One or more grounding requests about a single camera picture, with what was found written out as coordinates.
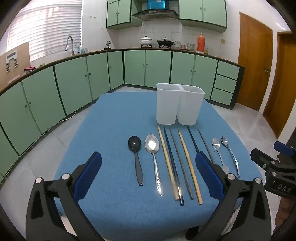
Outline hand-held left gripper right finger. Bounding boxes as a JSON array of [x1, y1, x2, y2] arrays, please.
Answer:
[[192, 151, 271, 241]]

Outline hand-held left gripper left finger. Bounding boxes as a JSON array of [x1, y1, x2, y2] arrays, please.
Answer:
[[25, 152, 104, 241]]

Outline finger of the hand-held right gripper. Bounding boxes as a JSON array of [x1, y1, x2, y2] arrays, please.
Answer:
[[251, 148, 282, 172], [274, 141, 296, 158]]

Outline wooden chopstick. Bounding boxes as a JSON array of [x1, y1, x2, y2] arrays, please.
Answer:
[[158, 126, 179, 201], [178, 129, 203, 205]]

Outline grey chopstick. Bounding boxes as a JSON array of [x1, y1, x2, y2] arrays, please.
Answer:
[[169, 128, 195, 200], [197, 128, 216, 164]]

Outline small silver spoon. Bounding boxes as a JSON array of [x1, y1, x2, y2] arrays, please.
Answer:
[[221, 136, 240, 178], [212, 138, 230, 174]]

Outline dark blue chopstick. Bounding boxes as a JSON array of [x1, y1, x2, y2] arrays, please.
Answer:
[[163, 127, 185, 206], [187, 126, 200, 154]]

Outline black plastic spoon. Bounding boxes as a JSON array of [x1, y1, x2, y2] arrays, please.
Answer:
[[128, 136, 144, 186]]

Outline large silver spoon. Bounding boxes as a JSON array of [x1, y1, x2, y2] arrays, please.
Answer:
[[145, 134, 164, 196]]

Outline white two-compartment utensil holder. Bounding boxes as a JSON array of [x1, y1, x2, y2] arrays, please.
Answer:
[[156, 83, 206, 126]]

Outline person's right hand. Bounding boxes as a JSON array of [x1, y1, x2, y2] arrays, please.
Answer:
[[275, 197, 289, 232]]

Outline blue tablecloth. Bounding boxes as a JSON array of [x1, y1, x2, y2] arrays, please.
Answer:
[[54, 91, 264, 240]]

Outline plain wooden door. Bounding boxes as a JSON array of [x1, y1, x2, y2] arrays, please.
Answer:
[[262, 31, 296, 139]]

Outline green base cabinets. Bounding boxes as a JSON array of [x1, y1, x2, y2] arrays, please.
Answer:
[[0, 49, 245, 183]]

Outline brown cardboard sheet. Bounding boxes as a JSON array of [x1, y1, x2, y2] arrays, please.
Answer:
[[0, 42, 30, 86]]

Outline steel kitchen faucet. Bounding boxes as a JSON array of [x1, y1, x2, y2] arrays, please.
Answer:
[[65, 35, 75, 56]]

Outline orange thermos flask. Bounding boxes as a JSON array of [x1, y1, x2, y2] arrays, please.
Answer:
[[197, 33, 206, 53]]

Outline black wok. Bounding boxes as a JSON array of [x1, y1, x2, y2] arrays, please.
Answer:
[[157, 37, 174, 47]]

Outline white window blind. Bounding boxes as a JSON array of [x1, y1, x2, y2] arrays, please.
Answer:
[[5, 0, 83, 63]]

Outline black range hood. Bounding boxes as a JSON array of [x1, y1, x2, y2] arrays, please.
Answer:
[[132, 9, 179, 21]]

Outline blue box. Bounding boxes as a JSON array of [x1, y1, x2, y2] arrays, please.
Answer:
[[147, 0, 166, 10]]

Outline wooden door with handle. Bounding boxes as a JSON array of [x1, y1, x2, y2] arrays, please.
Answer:
[[236, 12, 274, 112]]

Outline green wall cabinets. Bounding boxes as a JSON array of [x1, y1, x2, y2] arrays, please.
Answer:
[[106, 0, 228, 35]]

